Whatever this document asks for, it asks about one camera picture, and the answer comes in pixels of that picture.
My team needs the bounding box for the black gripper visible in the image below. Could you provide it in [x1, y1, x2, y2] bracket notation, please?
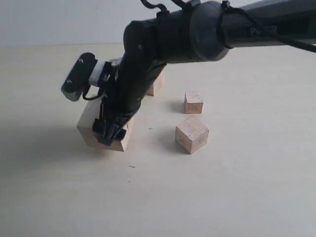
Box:
[92, 55, 166, 146]

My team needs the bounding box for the second largest wooden cube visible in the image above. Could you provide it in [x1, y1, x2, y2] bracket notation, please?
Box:
[147, 71, 165, 96]

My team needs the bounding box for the third largest wooden cube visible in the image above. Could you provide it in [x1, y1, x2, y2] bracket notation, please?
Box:
[175, 116, 209, 154]

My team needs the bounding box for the smallest wooden cube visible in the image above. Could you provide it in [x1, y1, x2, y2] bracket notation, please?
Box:
[184, 91, 203, 114]

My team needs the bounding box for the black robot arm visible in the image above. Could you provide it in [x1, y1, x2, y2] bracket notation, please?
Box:
[92, 0, 316, 146]

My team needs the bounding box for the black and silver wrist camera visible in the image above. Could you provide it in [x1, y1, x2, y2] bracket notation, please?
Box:
[61, 52, 112, 102]

